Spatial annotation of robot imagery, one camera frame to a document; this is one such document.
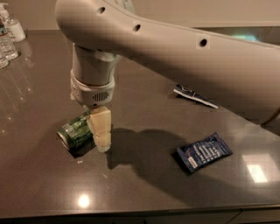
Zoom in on green soda can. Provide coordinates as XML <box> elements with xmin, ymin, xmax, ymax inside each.
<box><xmin>57</xmin><ymin>110</ymin><xmax>94</xmax><ymax>151</ymax></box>

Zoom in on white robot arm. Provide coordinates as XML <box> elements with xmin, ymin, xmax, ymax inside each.
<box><xmin>55</xmin><ymin>0</ymin><xmax>280</xmax><ymax>134</ymax></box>

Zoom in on clear plastic water bottle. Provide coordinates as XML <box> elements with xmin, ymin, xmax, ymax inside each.
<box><xmin>0</xmin><ymin>19</ymin><xmax>18</xmax><ymax>60</ymax></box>

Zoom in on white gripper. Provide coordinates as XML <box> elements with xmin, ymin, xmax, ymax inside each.
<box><xmin>70</xmin><ymin>73</ymin><xmax>115</xmax><ymax>152</ymax></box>

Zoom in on white pump sanitizer bottle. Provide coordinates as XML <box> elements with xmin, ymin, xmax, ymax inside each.
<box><xmin>0</xmin><ymin>3</ymin><xmax>26</xmax><ymax>43</ymax></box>

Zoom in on clear bottle at edge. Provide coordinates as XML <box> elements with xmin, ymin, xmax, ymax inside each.
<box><xmin>0</xmin><ymin>51</ymin><xmax>9</xmax><ymax>68</ymax></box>

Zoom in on dark blue snack packet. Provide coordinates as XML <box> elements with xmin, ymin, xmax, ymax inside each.
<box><xmin>176</xmin><ymin>132</ymin><xmax>233</xmax><ymax>173</ymax></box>

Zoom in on blue white chip bag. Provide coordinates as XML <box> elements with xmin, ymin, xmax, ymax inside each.
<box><xmin>173</xmin><ymin>84</ymin><xmax>220</xmax><ymax>109</ymax></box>

